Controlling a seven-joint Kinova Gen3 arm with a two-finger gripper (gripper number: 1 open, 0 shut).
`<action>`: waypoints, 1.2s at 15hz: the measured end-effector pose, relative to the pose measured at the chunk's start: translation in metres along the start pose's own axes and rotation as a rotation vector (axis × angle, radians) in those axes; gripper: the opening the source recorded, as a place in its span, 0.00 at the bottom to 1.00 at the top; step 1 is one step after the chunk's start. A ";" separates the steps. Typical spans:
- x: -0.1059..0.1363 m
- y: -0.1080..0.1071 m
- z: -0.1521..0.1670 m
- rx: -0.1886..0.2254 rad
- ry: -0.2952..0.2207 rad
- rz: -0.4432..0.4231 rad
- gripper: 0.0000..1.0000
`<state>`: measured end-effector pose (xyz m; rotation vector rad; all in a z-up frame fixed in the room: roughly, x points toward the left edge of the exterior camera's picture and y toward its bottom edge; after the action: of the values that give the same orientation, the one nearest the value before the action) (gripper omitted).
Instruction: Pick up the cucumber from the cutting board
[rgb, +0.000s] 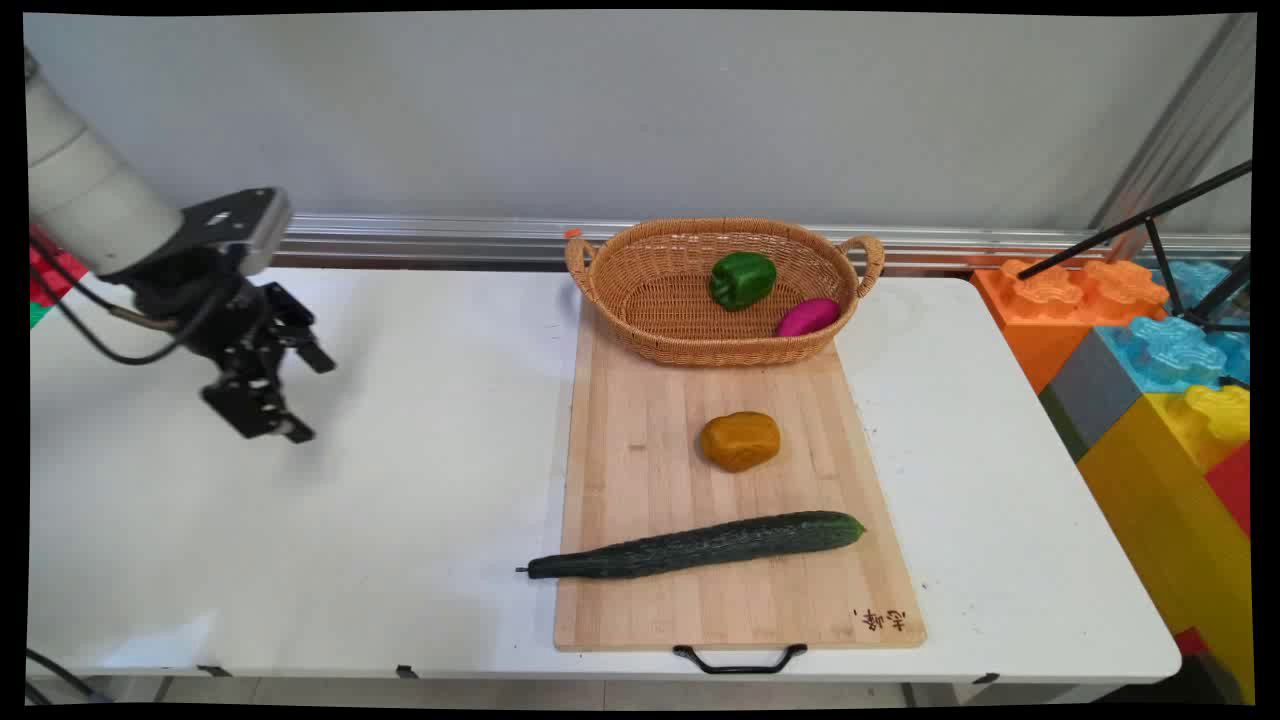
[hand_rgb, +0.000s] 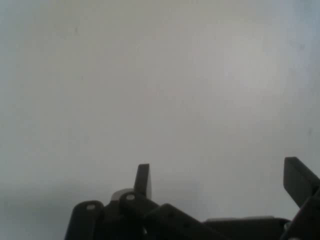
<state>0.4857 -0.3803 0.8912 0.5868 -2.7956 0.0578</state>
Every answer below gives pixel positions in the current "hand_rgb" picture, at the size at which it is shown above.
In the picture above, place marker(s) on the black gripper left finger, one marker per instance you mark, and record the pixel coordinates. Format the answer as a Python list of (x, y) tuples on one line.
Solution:
[(142, 180)]

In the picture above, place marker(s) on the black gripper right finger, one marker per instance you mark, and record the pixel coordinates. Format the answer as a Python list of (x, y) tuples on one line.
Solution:
[(297, 180)]

